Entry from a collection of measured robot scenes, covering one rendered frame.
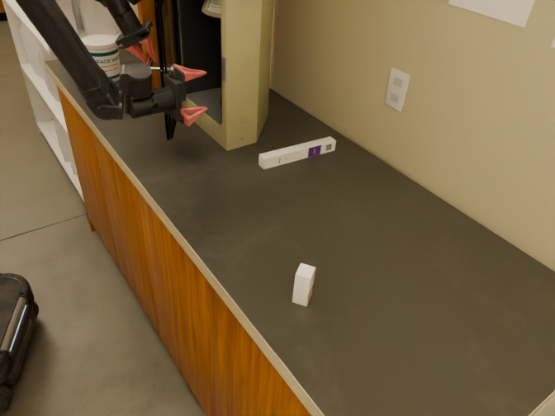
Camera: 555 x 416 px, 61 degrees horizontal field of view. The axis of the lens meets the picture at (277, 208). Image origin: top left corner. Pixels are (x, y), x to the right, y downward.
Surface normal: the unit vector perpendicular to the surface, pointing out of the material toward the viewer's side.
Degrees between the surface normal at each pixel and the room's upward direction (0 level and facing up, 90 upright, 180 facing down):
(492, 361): 0
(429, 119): 90
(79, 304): 0
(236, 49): 90
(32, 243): 0
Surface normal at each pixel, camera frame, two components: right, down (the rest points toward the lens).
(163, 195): 0.06, -0.79
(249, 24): 0.58, 0.52
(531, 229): -0.82, 0.31
